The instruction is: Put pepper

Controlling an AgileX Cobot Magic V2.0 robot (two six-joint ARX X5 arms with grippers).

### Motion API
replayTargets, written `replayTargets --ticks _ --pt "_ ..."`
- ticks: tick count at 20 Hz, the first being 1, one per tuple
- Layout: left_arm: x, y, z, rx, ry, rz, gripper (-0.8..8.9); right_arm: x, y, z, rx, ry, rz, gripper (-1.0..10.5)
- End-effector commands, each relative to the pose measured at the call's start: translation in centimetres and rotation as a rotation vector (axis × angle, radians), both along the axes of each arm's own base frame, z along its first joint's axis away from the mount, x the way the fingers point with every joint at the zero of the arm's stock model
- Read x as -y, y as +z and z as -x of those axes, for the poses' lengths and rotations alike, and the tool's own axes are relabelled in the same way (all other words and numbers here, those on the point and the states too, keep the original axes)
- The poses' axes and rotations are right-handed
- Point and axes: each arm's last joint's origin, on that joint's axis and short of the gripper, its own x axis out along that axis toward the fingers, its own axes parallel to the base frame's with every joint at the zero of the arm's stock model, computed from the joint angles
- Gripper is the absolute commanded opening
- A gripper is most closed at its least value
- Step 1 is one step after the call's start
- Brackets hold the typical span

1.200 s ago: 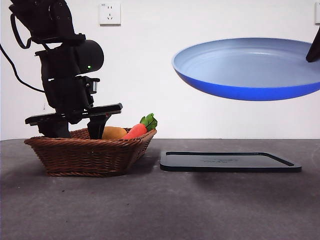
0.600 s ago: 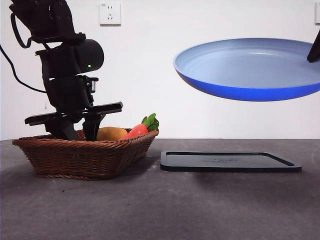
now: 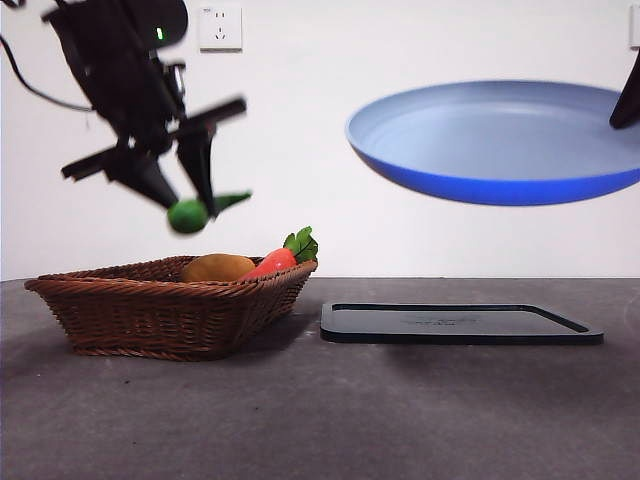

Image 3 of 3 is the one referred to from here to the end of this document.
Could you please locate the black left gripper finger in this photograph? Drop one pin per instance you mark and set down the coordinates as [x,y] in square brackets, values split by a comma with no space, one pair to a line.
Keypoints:
[197,160]
[150,180]

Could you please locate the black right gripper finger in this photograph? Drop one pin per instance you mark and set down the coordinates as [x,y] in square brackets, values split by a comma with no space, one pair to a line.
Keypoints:
[627,105]

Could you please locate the green pepper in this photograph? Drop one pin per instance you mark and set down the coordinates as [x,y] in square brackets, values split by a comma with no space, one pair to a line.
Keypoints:
[187,216]

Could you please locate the blue plate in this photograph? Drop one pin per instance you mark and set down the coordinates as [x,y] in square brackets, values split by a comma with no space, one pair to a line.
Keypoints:
[480,135]

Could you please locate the yellow-brown potato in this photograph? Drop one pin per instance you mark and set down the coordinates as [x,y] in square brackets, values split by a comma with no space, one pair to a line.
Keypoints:
[215,267]

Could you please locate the orange carrot with green leaves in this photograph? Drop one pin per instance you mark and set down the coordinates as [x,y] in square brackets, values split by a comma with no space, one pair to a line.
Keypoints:
[272,262]

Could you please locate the brown woven wicker basket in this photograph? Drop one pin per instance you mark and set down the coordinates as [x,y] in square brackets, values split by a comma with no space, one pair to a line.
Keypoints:
[160,315]

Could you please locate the black rectangular tray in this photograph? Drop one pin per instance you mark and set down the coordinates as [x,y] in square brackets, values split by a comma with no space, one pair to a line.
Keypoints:
[450,332]

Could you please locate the white wall socket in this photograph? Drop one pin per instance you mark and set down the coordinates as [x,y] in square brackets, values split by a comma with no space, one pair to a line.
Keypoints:
[635,27]
[220,27]

